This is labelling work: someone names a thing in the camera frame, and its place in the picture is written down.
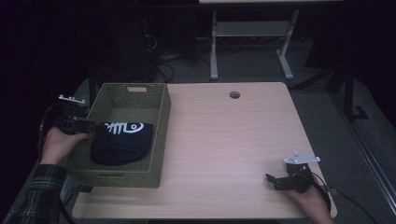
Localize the black metal stand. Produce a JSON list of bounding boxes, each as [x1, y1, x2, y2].
[[292, 62, 370, 122]]

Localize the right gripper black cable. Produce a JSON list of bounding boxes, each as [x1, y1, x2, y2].
[[306, 171, 332, 213]]

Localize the bundle of floor cables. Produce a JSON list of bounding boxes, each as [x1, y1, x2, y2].
[[141, 32, 213, 84]]

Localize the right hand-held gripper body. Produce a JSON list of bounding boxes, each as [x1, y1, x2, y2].
[[281, 150, 322, 194]]

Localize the person's right hand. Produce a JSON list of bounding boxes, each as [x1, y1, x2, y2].
[[284, 186, 333, 220]]

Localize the aluminium floor rail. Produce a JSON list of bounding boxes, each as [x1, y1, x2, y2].
[[330, 92, 396, 216], [59, 174, 78, 203]]

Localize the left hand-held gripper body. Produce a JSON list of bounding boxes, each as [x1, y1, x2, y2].
[[46, 93, 89, 135]]

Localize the thin black floor cable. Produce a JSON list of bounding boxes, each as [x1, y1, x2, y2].
[[330, 186, 379, 224]]

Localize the white metal frame desk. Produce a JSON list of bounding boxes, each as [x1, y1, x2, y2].
[[198, 0, 344, 81]]

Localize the green woven basket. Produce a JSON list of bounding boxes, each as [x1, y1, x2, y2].
[[61, 82, 172, 189]]

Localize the person's left hand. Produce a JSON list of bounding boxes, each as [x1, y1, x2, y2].
[[39, 125, 94, 167]]

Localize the black garment with white print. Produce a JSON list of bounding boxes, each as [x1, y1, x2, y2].
[[90, 120, 154, 167]]

